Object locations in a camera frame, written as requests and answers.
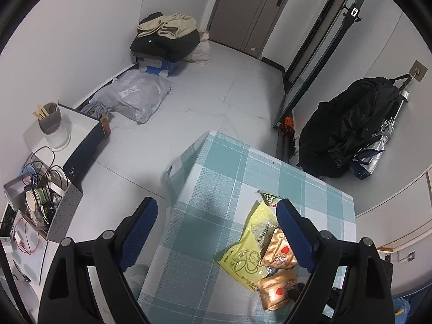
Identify small green wrapper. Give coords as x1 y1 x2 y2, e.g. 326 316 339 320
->
257 190 283 208

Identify blue cardboard box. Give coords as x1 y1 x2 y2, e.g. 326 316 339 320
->
133 52 180 78

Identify black cable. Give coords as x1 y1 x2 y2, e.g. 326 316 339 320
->
22 145 69 210

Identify black backpack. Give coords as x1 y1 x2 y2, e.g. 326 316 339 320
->
296 77 406 180

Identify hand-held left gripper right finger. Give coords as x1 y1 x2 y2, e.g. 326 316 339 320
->
276 199 395 324

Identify black door latch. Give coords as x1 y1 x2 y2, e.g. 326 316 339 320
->
340 4 364 22

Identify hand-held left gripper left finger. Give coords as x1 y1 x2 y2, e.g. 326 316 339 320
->
39 197 159 324

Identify red cable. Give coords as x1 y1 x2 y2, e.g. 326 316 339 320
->
13 215 45 256

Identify gold snack packet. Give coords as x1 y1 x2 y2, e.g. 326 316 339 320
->
260 228 298 269
257 271 299 311

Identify silver folding umbrella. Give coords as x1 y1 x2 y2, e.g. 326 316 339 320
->
349 89 411 180

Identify orange black tool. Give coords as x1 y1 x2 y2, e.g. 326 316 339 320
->
281 116 295 143

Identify grey speckled box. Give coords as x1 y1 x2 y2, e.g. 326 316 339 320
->
3 161 83 242

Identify white cup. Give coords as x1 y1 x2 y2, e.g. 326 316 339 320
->
38 103 71 151

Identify grey door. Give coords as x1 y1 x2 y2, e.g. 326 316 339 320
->
206 0 303 56

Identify yellow snack packet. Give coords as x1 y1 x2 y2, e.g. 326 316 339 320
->
218 201 281 293

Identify navy white shoebox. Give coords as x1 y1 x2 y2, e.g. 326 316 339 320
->
23 104 112 190

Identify paper cup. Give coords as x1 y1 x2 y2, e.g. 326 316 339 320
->
25 188 51 212

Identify black clothing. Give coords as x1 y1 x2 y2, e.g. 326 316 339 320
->
130 13 201 63

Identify beige clothing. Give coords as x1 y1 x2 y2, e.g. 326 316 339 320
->
136 12 197 40

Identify wooden chopsticks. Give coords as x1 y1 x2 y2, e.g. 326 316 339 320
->
32 103 51 121

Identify teal checkered tablecloth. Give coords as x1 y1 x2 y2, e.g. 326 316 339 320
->
137 130 357 324

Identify black framed glass door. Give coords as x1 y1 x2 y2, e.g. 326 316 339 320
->
273 0 374 132

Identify square wall hook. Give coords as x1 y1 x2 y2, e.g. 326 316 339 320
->
410 60 425 83

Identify beige tote bag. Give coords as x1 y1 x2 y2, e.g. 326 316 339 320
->
184 28 211 67

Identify white wardrobe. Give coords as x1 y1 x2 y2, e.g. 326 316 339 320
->
354 162 432 254

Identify grey plastic bag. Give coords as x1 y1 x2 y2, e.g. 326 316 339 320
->
89 70 173 124

